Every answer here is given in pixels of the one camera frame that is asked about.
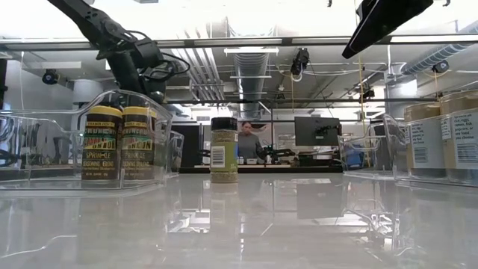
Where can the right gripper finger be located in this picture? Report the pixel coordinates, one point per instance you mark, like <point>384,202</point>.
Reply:
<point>384,18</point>

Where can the yellow-lid spice jar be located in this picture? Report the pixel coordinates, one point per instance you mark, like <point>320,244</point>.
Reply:
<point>138,149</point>
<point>101,149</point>

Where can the black-lid spice jar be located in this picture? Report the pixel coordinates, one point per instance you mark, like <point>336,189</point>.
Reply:
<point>224,149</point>

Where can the tan-lid spice jar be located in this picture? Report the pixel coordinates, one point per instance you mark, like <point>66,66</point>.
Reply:
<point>463,142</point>
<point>424,145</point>

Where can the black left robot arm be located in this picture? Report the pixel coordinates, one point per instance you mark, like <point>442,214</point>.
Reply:
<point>93,22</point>

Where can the background black robot arm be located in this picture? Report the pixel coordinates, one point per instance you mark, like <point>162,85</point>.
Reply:
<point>278,153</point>

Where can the clear plastic bin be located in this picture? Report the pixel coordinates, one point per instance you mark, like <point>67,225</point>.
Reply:
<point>45,149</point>
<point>396,149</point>
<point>358,175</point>
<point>176,153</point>

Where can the black ceiling-hung device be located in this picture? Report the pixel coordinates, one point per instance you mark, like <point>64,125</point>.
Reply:
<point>50,76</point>
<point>300,61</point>
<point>440,66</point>

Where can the ceiling light fixture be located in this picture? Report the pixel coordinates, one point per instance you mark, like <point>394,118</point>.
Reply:
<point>251,51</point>

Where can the person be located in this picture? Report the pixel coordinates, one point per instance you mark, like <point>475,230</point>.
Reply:
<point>249,145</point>

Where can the black computer monitor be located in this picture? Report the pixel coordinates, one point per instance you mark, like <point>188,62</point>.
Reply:
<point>317,130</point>

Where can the blue storage bin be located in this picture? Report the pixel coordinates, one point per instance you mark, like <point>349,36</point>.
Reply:
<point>354,158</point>

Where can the silver ventilation duct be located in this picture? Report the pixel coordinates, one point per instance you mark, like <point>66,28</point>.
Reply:
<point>251,82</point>
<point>437,56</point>

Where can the metal frame crossbar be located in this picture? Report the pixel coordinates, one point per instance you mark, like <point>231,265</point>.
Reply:
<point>239,42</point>

